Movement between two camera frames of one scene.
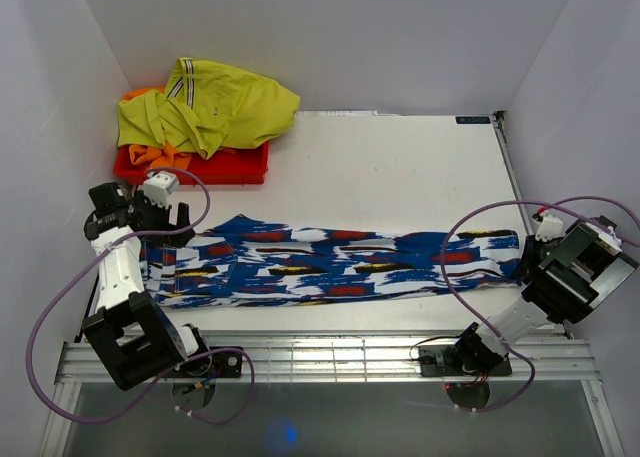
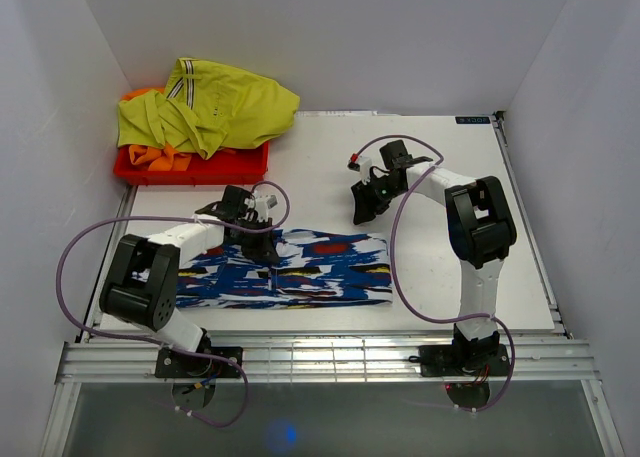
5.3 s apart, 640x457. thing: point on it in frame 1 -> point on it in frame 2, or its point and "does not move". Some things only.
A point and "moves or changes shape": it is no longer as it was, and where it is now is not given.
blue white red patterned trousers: [236, 260] moves or changes shape
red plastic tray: [246, 165] does not move
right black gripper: [529, 254] -> [364, 210]
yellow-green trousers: [207, 107] does not move
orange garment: [156, 156] does not move
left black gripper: [141, 202] -> [264, 251]
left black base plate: [216, 364] does not move
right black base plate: [447, 361] does not move
